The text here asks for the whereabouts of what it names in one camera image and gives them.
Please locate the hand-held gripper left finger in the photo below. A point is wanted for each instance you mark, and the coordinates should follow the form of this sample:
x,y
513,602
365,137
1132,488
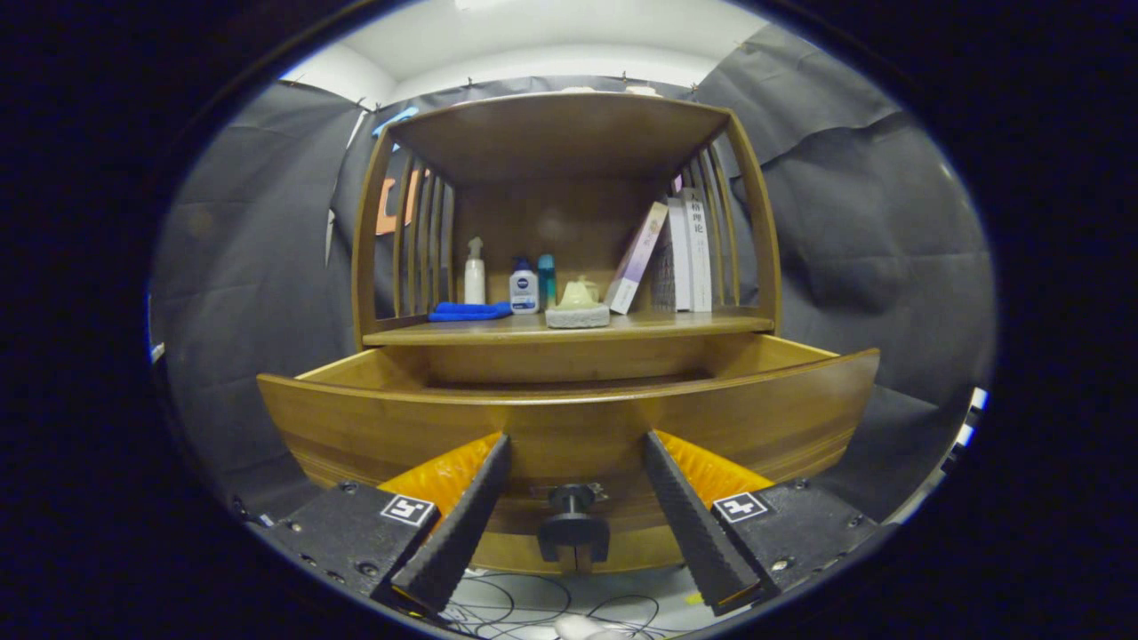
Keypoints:
x,y
462,524

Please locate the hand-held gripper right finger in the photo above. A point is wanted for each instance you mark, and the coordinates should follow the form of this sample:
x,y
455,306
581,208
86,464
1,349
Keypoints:
x,y
689,524

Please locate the wooden drawer with black knob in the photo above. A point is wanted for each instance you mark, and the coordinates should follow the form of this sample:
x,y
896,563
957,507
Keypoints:
x,y
569,427

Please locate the wooden countertop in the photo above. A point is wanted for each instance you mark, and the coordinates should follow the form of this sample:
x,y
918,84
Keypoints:
x,y
676,322

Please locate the wooden cabinet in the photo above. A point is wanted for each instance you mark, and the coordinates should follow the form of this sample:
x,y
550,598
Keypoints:
x,y
560,133

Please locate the blue cloth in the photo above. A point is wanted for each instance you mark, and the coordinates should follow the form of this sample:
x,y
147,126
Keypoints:
x,y
467,311

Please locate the white bottle with blue cap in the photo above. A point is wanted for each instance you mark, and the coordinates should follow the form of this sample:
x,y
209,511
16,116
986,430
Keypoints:
x,y
524,293

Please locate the white pump bottle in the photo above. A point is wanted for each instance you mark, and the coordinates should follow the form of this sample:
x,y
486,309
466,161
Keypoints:
x,y
475,280

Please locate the dark patterned book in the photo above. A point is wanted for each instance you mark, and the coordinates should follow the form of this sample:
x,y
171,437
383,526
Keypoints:
x,y
662,276

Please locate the teal bottle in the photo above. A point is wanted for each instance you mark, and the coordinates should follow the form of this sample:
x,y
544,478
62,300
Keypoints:
x,y
547,283

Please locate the plain white book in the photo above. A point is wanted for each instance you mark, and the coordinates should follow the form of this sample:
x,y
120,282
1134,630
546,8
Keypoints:
x,y
680,258

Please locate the purple and white book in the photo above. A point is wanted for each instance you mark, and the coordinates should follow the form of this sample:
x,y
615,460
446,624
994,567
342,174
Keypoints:
x,y
636,258

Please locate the white book with black lettering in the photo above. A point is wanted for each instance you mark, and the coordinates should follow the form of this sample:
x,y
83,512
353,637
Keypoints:
x,y
699,249

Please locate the white panel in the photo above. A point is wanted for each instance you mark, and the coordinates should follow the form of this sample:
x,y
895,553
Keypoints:
x,y
969,427

